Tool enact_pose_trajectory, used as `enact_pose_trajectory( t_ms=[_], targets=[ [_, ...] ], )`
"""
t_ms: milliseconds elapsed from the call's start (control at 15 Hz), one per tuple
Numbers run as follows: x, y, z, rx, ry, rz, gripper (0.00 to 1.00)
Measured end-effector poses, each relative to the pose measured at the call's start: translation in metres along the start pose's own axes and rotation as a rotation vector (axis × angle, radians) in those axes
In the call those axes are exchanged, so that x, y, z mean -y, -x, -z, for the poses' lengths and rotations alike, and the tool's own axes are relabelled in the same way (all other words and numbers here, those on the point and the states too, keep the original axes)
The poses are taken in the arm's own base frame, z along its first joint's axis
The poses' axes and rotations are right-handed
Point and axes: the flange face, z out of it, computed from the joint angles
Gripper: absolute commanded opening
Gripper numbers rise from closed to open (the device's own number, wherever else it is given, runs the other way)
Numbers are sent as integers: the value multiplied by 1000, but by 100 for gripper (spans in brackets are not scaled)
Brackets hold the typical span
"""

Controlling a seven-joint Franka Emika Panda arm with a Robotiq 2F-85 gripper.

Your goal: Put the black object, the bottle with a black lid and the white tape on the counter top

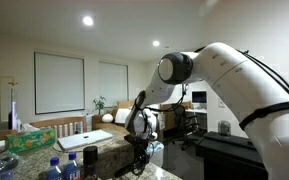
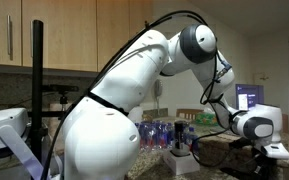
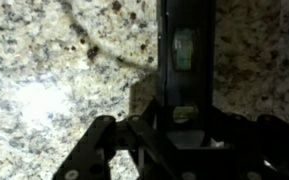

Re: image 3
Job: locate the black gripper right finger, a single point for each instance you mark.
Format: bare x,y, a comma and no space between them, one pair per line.
247,150

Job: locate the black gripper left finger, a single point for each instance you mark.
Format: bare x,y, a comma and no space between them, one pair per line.
90,150

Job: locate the black spirit level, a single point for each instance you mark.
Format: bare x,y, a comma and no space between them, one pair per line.
185,83

